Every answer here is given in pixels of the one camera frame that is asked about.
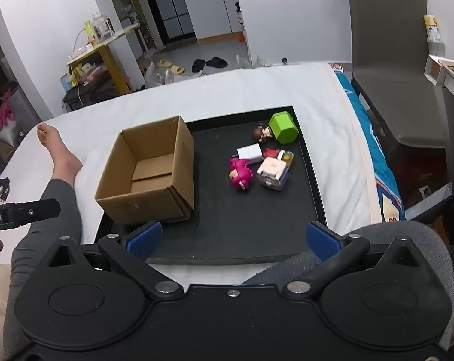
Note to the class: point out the pink cloth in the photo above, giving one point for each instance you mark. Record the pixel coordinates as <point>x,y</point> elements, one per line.
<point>7,105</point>

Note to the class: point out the yellow bottle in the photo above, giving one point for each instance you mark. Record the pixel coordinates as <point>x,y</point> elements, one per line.
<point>432,28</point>

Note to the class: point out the black tray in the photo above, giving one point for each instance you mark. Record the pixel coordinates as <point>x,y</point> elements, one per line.
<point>227,214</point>

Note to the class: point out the white bed cover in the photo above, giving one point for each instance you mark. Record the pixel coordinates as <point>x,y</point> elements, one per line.
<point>249,86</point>

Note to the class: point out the white kitchen cabinet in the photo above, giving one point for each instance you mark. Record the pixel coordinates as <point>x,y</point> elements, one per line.
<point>212,11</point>

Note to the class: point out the yellow slipper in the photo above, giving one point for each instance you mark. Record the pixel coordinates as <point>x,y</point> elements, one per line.
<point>163,63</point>
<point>177,70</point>

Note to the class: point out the black slipper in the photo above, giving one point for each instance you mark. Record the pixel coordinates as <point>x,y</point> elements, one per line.
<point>216,62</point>
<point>198,65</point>

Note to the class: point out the glass jar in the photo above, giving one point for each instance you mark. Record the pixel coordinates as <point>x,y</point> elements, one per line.
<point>102,26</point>

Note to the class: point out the white cube robot toy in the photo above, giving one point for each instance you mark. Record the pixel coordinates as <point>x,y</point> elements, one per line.
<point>272,171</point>

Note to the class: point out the yellow-legged table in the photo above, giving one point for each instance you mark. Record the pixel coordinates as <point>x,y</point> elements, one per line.
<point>106,56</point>

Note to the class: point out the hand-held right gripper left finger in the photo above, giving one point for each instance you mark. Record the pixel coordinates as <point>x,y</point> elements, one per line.
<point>144,240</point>

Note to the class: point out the white side table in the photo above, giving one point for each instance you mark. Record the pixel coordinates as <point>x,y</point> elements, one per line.
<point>450,82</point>

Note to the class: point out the white charger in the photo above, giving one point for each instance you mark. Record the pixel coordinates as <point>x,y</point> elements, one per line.
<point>248,153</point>

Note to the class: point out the red figure with yellow block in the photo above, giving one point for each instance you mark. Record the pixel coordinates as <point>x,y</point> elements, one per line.
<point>277,154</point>

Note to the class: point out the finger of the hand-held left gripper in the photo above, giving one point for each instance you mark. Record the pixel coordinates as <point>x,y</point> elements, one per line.
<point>35,210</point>

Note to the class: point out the white plastic bag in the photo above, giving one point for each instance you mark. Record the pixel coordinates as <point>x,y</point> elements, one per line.
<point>159,77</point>

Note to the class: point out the pink-haired toy figure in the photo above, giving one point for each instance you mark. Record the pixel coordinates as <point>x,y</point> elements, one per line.
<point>240,173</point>

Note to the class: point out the green hexagonal box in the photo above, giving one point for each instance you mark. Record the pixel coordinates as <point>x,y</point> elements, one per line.
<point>284,128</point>

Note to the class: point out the person's left leg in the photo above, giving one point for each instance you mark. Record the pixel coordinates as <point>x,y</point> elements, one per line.
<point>58,195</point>

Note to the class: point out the blue printed blanket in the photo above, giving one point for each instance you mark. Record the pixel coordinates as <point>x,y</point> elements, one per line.
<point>381,165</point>

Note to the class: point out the dark refrigerator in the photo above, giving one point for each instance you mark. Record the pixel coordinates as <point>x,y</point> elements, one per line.
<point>170,3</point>

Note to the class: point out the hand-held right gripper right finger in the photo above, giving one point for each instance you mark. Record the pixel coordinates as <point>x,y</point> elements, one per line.
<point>322,242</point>

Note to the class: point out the grey chair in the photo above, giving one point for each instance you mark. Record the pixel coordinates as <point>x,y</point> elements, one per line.
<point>392,64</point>

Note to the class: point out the brown cardboard box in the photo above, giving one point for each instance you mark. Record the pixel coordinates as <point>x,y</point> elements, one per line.
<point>151,175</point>

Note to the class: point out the brown-haired doll figure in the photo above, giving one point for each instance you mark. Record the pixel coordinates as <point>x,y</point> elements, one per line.
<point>261,132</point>

